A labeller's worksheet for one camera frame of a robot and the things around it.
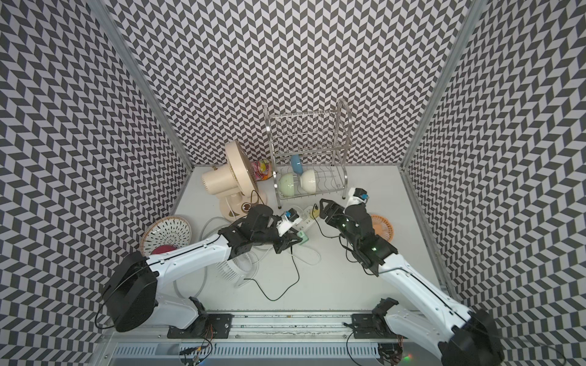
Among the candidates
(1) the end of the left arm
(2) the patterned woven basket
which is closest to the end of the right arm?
(1) the end of the left arm

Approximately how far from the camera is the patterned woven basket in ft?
2.97

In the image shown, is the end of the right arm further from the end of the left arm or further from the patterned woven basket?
the patterned woven basket
